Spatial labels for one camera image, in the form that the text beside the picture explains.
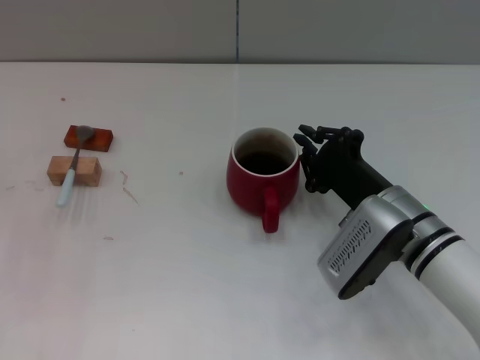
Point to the red ceramic cup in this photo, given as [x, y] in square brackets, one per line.
[243, 187]

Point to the red-brown wooden block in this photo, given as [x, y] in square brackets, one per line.
[101, 139]

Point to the light wooden block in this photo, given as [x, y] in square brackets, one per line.
[88, 168]

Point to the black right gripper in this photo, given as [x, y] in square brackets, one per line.
[341, 168]

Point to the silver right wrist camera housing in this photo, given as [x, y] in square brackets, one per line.
[360, 243]

